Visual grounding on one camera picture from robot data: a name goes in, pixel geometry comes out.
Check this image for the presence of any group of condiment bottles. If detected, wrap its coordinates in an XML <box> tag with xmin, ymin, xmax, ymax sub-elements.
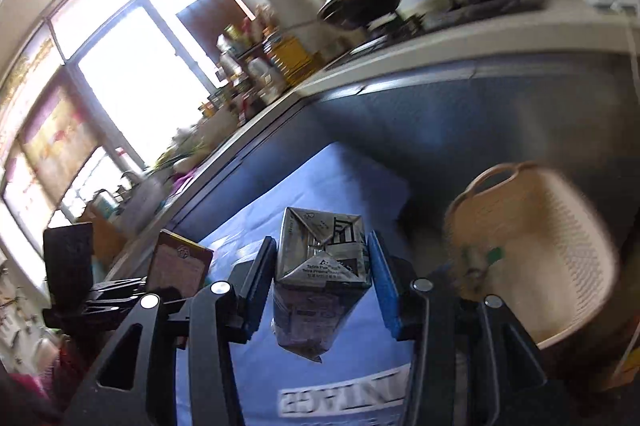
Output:
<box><xmin>197</xmin><ymin>4</ymin><xmax>301</xmax><ymax>127</ymax></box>

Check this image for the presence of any blue printed blanket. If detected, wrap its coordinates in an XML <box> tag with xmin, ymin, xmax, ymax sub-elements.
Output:
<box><xmin>172</xmin><ymin>141</ymin><xmax>416</xmax><ymax>426</ymax></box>

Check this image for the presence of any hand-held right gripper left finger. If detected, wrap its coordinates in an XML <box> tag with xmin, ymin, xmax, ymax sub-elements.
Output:
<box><xmin>65</xmin><ymin>236</ymin><xmax>278</xmax><ymax>426</ymax></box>

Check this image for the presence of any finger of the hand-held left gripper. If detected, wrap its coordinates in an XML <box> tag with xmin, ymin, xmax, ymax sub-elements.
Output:
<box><xmin>85</xmin><ymin>289</ymin><xmax>190</xmax><ymax>349</ymax></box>
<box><xmin>91</xmin><ymin>277</ymin><xmax>151</xmax><ymax>293</ymax></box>

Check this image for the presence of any grey kitchen cabinet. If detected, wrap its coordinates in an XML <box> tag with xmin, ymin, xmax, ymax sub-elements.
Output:
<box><xmin>170</xmin><ymin>51</ymin><xmax>640</xmax><ymax>257</ymax></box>

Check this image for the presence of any yellow cooking oil bottle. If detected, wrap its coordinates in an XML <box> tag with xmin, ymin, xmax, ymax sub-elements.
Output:
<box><xmin>267</xmin><ymin>34</ymin><xmax>326</xmax><ymax>87</ymax></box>

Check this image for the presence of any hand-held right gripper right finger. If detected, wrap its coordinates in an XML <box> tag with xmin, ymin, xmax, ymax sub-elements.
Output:
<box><xmin>367</xmin><ymin>230</ymin><xmax>566</xmax><ymax>426</ymax></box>

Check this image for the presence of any beige plastic basket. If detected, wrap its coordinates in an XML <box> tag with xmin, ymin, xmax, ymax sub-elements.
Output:
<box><xmin>444</xmin><ymin>161</ymin><xmax>621</xmax><ymax>349</ymax></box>

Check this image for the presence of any grey drink carton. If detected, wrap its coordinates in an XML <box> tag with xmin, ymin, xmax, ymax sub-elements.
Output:
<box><xmin>270</xmin><ymin>206</ymin><xmax>373</xmax><ymax>363</ymax></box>

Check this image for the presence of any kitchen window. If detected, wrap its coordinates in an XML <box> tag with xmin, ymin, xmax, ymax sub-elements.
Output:
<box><xmin>0</xmin><ymin>0</ymin><xmax>241</xmax><ymax>257</ymax></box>

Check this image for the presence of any black wok with spatula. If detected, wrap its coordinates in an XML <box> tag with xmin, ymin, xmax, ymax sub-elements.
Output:
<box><xmin>317</xmin><ymin>0</ymin><xmax>403</xmax><ymax>30</ymax></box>

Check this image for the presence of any brown drink carton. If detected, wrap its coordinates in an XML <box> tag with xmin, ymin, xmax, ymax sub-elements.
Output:
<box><xmin>150</xmin><ymin>230</ymin><xmax>215</xmax><ymax>302</ymax></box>

